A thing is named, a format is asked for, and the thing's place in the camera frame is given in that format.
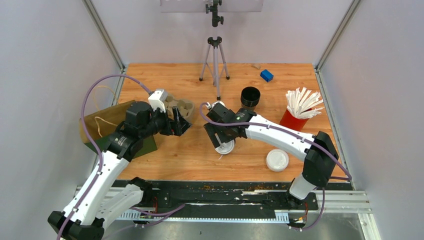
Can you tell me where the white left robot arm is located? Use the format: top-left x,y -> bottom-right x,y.
47,101 -> 192,240

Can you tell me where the black paper cup stack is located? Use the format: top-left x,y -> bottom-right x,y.
240,86 -> 261,111

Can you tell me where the white plastic lid stack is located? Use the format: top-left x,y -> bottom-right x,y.
266,148 -> 289,172

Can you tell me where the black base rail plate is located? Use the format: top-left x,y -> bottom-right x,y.
136,180 -> 372,222

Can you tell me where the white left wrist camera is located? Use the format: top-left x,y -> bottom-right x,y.
147,89 -> 168,113

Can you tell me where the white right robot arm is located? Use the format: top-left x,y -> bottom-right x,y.
200,101 -> 339,209

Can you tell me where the red straw holder cup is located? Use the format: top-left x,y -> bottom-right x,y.
279,109 -> 309,132

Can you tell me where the brown coffee cup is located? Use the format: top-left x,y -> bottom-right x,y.
217,151 -> 231,155

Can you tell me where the grey pulp cup carrier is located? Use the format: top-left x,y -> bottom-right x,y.
164,93 -> 195,124

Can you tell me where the blue small block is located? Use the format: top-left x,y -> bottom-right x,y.
260,69 -> 274,83

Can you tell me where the green paper bag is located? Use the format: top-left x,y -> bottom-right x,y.
79,100 -> 158,158

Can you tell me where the grey camera tripod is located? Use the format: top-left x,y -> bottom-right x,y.
199,0 -> 230,101

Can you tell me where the small tan block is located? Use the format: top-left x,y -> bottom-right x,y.
251,63 -> 262,70

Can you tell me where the white single cup lid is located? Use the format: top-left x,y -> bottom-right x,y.
215,139 -> 235,152

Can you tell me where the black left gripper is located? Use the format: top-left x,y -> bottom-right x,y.
140,104 -> 193,140

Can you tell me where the white wrapped straws bundle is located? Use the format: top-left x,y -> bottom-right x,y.
285,87 -> 325,120

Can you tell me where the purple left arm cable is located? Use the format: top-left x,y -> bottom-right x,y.
55,74 -> 186,240

